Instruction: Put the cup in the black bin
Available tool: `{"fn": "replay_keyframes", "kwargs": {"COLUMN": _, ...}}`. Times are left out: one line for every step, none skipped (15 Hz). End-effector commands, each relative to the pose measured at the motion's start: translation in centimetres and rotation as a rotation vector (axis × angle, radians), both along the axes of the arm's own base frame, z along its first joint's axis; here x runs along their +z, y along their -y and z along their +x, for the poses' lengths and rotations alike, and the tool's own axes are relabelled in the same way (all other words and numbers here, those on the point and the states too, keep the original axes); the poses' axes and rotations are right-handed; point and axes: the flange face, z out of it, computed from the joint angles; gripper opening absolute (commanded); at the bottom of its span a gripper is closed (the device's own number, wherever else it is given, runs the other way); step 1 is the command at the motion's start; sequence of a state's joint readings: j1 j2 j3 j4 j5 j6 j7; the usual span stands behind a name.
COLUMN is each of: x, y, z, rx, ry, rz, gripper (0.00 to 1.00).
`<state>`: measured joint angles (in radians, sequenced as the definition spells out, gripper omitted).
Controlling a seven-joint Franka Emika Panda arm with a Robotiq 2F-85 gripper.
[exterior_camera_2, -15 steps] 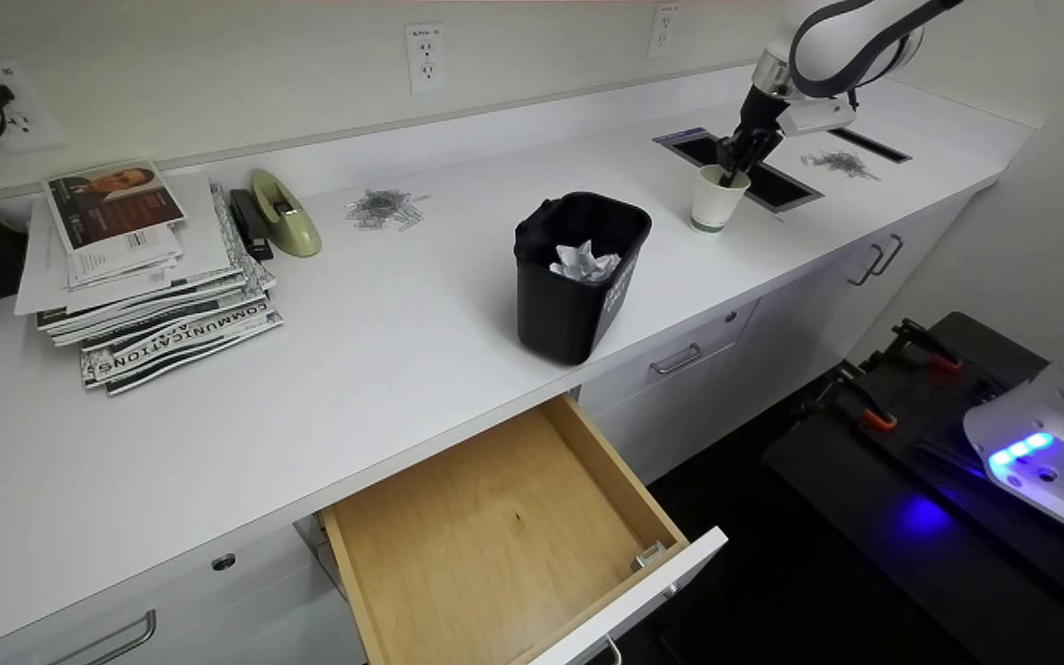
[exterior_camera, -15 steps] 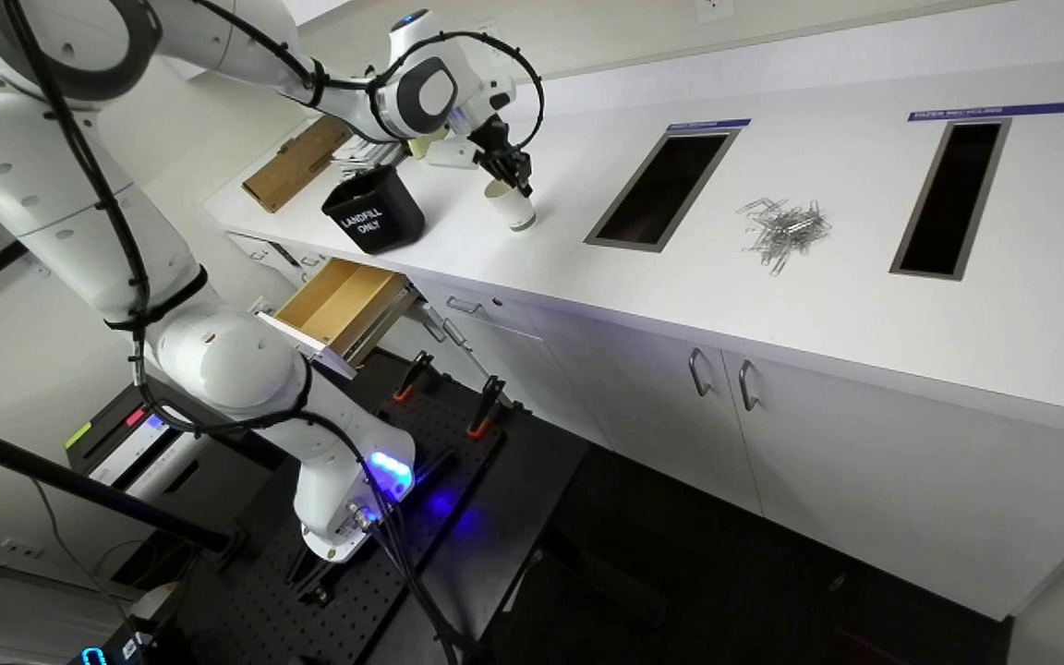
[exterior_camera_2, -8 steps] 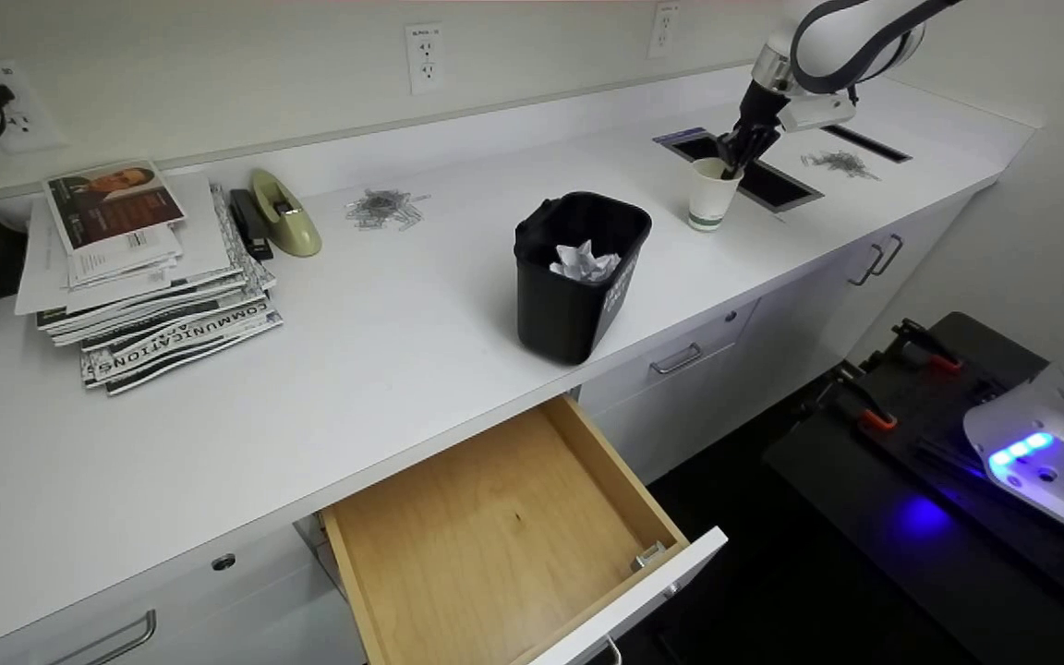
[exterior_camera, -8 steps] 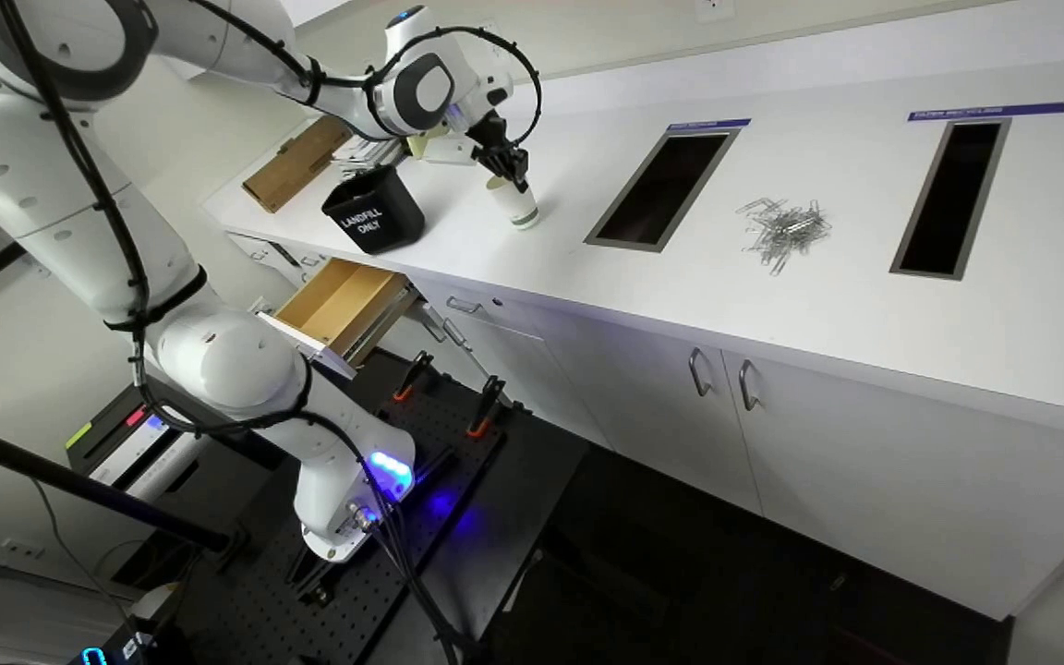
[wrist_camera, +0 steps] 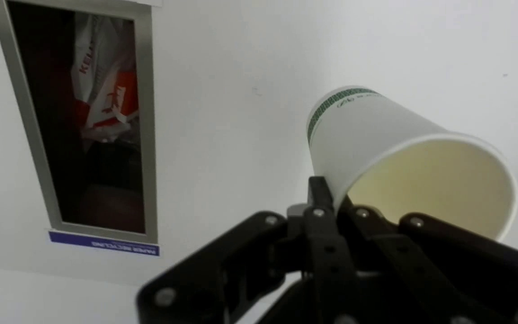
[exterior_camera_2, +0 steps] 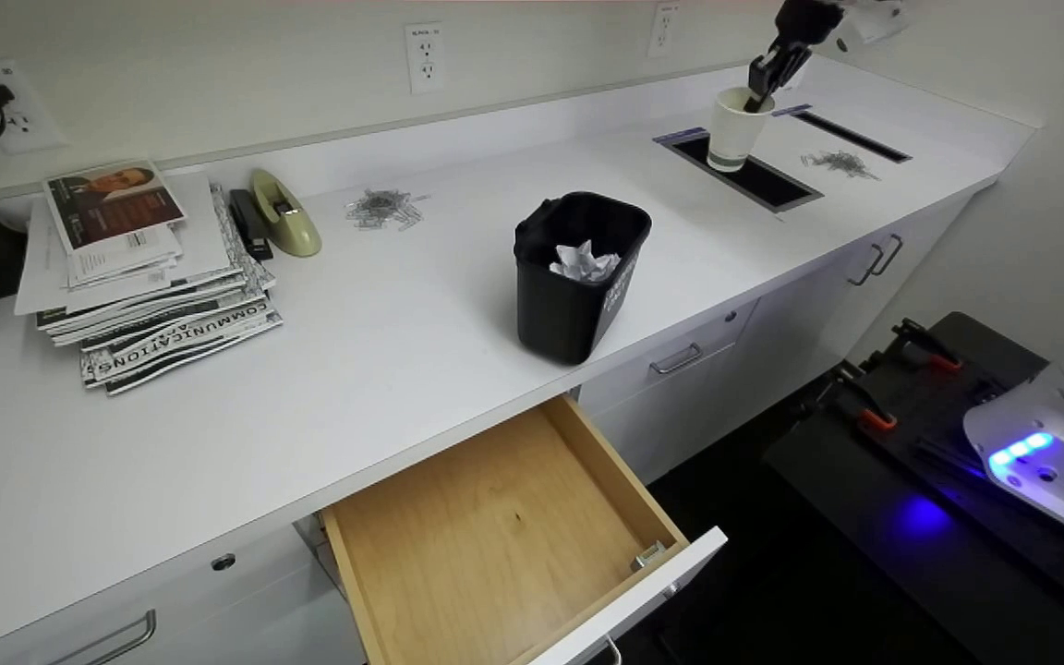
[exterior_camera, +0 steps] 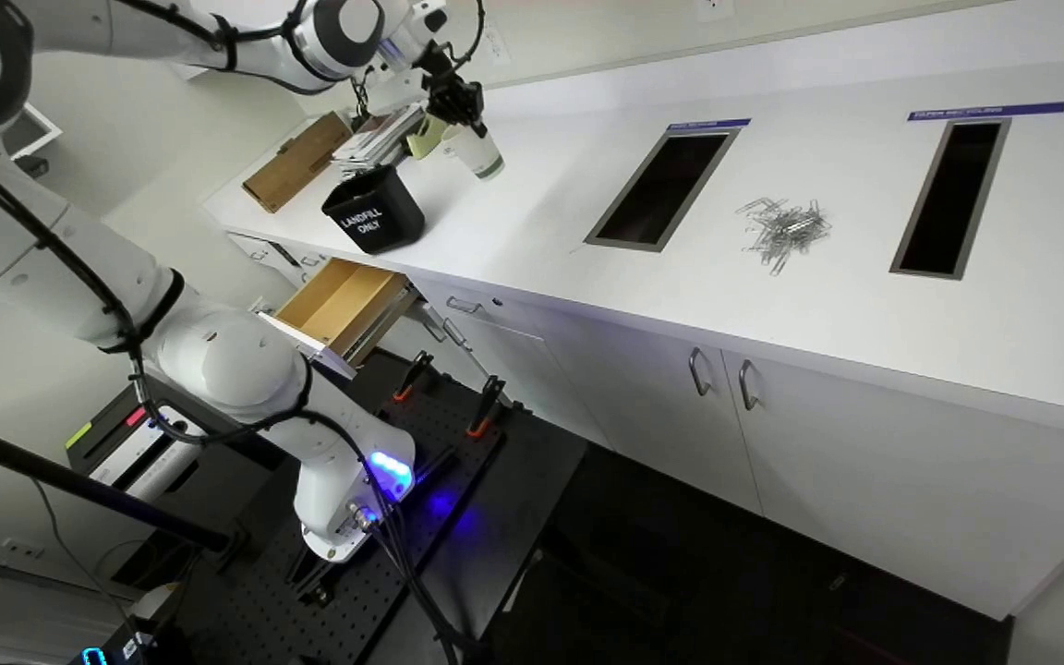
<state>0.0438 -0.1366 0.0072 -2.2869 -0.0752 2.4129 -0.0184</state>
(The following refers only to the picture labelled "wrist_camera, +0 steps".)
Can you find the white red plastic trash bag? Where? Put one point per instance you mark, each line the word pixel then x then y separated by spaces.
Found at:
pixel 103 78

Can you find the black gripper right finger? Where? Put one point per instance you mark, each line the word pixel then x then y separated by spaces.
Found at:
pixel 450 271

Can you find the metal framed counter trash opening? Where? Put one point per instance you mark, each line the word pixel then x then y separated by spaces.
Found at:
pixel 44 150

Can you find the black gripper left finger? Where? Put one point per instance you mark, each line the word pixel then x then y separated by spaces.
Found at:
pixel 241 271

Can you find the white paper cup green stripe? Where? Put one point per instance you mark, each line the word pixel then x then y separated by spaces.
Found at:
pixel 414 163

